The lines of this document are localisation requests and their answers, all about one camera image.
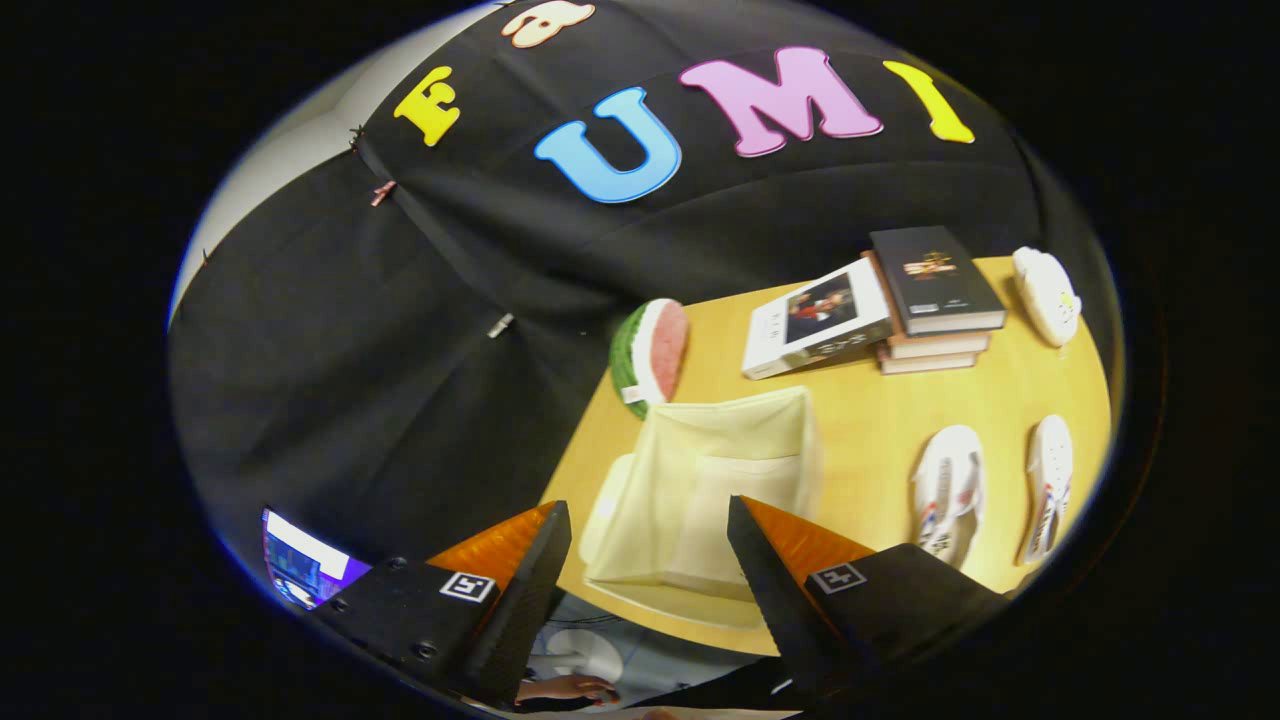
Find white plush toy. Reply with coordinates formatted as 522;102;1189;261
1012;246;1083;348

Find computer monitor screen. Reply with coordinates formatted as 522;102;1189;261
262;508;373;611

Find white canvas shoe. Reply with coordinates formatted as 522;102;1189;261
910;425;988;569
1018;414;1076;566

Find white office chair base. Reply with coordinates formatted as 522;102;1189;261
540;628;626;683

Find black hardcover book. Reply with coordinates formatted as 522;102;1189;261
868;225;1008;336

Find brown book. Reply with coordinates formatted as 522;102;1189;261
862;250;991;359
878;348;979;376

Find watermelon slice plush toy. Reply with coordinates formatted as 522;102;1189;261
610;298;691;419

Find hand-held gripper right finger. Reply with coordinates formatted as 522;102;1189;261
727;494;1008;703

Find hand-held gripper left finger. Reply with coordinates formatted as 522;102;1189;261
308;500;573;708

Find cream fabric storage box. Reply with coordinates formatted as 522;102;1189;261
578;385;826;631

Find white book with portrait cover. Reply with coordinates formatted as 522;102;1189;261
741;257;894;381

